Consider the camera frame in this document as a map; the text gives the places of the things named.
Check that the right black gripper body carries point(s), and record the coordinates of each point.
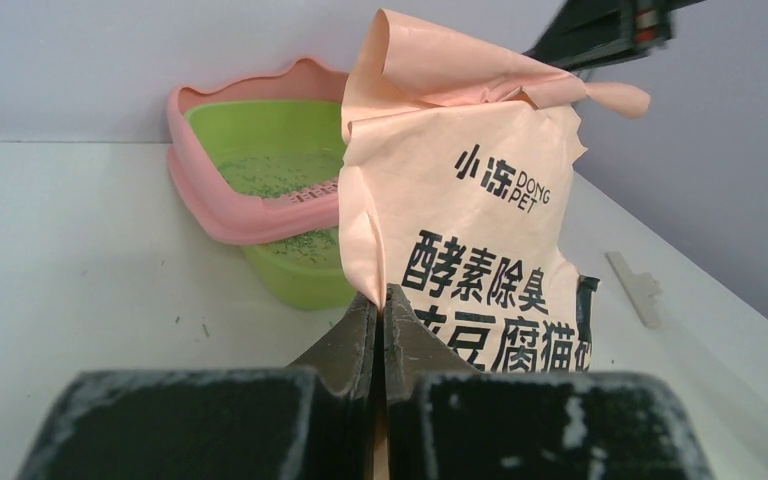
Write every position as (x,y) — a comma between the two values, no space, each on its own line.
(591,34)

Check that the cat litter bag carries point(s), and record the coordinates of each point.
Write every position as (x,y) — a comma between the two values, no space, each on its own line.
(455,181)

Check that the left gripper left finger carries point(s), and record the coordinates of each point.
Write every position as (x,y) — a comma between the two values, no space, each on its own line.
(313,419)

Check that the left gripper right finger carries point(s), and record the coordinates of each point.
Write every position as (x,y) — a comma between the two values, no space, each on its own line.
(448,420)

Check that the green litter granules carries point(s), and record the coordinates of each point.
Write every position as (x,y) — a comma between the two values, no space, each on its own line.
(270,176)

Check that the pink green litter box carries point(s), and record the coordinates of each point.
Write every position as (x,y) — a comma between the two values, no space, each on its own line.
(296,110)

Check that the torn white bag strip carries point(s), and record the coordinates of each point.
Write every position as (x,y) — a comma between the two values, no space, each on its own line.
(642,290)

